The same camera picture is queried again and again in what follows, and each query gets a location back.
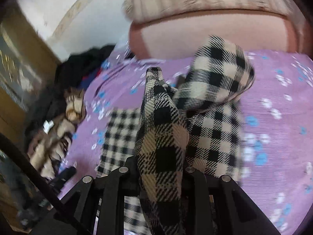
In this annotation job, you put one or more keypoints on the black white checked coat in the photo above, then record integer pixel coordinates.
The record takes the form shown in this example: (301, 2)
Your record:
(198, 124)

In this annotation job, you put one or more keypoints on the pink headboard cushion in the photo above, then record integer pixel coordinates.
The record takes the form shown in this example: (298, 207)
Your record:
(180, 36)

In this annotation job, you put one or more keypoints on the black clothes pile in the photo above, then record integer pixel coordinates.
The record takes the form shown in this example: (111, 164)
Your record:
(80, 78)

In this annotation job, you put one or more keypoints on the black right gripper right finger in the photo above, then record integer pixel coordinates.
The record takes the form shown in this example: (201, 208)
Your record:
(219, 206)

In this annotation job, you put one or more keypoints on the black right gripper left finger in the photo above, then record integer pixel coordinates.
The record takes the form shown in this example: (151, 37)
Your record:
(98, 204)

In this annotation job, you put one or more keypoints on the wooden wardrobe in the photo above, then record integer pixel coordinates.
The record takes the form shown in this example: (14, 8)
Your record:
(27, 66)

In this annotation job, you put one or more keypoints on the purple floral bed sheet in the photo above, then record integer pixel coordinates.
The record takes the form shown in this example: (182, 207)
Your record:
(277, 152)

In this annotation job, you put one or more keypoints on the beige brown patterned garment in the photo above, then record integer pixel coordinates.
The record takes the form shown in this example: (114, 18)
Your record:
(51, 123)

